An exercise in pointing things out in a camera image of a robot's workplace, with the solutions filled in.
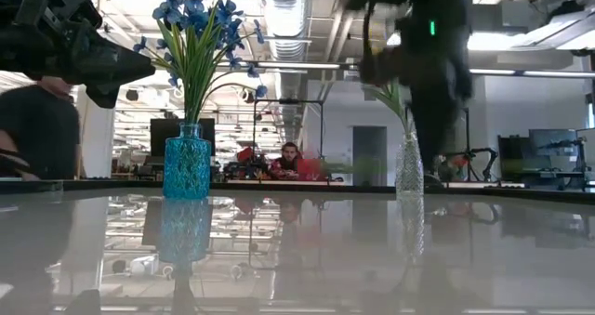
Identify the yellow artificial tulip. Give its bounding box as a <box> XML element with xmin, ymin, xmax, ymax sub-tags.
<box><xmin>366</xmin><ymin>80</ymin><xmax>415</xmax><ymax>135</ymax></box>

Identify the person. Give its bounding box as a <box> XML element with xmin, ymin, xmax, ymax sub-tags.
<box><xmin>0</xmin><ymin>75</ymin><xmax>81</xmax><ymax>181</ymax></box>
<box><xmin>271</xmin><ymin>141</ymin><xmax>301</xmax><ymax>181</ymax></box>

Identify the black computer monitor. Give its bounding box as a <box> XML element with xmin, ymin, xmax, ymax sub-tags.
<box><xmin>150</xmin><ymin>117</ymin><xmax>217</xmax><ymax>157</ymax></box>
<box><xmin>497</xmin><ymin>135</ymin><xmax>531</xmax><ymax>175</ymax></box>
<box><xmin>528</xmin><ymin>128</ymin><xmax>579</xmax><ymax>170</ymax></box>

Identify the silver ceiling air duct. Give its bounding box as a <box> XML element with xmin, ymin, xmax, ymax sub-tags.
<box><xmin>258</xmin><ymin>0</ymin><xmax>311</xmax><ymax>116</ymax></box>

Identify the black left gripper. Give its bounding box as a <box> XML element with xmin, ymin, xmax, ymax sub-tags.
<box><xmin>13</xmin><ymin>0</ymin><xmax>157</xmax><ymax>110</ymax></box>

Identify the ceiling light strip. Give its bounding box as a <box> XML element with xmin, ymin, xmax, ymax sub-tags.
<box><xmin>469</xmin><ymin>67</ymin><xmax>595</xmax><ymax>79</ymax></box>
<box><xmin>258</xmin><ymin>61</ymin><xmax>341</xmax><ymax>70</ymax></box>

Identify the grey computer monitor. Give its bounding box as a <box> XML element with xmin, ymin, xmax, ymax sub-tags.
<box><xmin>575</xmin><ymin>127</ymin><xmax>595</xmax><ymax>172</ymax></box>

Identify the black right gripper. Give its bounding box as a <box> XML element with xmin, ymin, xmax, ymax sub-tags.
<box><xmin>360</xmin><ymin>40</ymin><xmax>475</xmax><ymax>186</ymax></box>

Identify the black aluminium table frame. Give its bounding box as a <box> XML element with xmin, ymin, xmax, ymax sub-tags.
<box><xmin>0</xmin><ymin>178</ymin><xmax>595</xmax><ymax>204</ymax></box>

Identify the blue patterned glass vase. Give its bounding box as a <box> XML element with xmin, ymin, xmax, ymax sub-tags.
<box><xmin>162</xmin><ymin>122</ymin><xmax>213</xmax><ymax>200</ymax></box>

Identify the clear patterned glass vase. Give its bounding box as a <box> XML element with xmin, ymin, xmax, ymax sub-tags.
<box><xmin>394</xmin><ymin>128</ymin><xmax>425</xmax><ymax>200</ymax></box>

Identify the blue artificial flower spray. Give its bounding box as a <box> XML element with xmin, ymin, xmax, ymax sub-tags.
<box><xmin>152</xmin><ymin>0</ymin><xmax>266</xmax><ymax>125</ymax></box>

